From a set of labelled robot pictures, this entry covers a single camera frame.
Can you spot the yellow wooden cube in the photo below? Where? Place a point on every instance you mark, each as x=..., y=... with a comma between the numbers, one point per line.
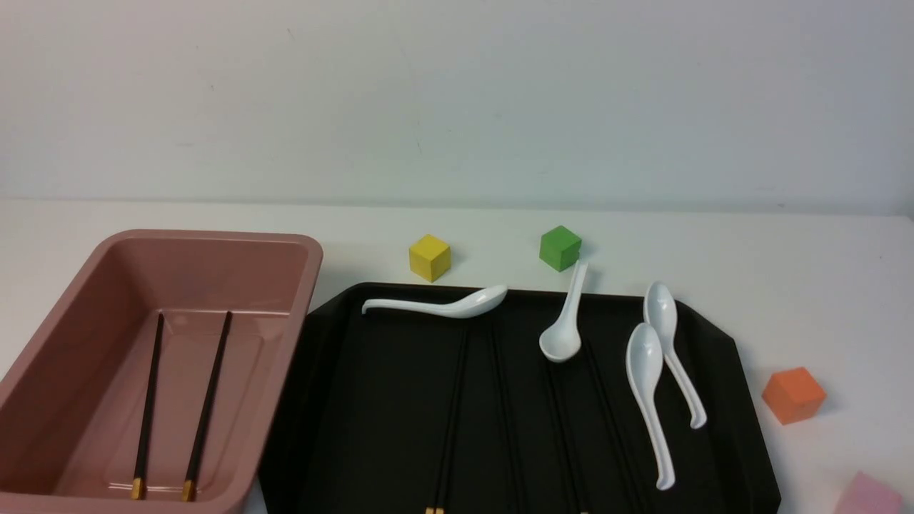
x=430, y=258

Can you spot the white ceramic soup spoon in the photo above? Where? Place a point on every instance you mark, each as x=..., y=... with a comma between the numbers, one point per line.
x=660, y=312
x=644, y=366
x=476, y=304
x=561, y=341

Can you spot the green wooden cube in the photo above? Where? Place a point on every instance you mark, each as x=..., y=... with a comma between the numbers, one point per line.
x=560, y=248

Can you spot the black chopstick on tray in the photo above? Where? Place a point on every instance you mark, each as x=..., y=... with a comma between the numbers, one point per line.
x=620, y=453
x=515, y=504
x=566, y=438

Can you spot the black octagonal tray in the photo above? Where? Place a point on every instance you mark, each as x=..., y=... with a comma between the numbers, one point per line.
x=361, y=420

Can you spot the black chopstick gold tip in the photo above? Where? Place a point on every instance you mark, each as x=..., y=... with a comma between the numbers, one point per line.
x=453, y=457
x=138, y=489
x=428, y=507
x=197, y=452

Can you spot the orange wooden cube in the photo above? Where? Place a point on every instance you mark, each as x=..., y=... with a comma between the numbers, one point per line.
x=793, y=395

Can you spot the pink plastic bin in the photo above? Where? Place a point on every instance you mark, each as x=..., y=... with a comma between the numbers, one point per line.
x=72, y=401

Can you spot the pink wooden block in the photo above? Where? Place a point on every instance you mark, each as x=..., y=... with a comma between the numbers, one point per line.
x=866, y=494

